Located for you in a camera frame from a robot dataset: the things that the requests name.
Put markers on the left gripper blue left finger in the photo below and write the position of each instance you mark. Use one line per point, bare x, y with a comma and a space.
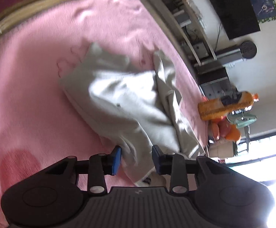
101, 165

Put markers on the orange juice bottle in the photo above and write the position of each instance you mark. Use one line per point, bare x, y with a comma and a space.
220, 107

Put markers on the white coffee cup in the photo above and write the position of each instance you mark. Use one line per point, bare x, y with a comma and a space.
226, 149

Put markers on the grey tv shelf unit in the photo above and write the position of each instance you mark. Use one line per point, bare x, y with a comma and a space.
184, 21

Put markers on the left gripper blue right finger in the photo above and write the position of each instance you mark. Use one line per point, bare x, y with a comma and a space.
173, 165

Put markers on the red apple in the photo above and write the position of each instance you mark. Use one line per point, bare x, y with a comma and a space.
218, 130

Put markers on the pink blanket table cover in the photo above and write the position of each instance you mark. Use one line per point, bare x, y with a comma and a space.
38, 124

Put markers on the grey white t-shirt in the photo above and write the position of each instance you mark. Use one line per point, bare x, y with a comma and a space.
131, 108

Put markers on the black television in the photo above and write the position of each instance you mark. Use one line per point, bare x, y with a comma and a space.
237, 17

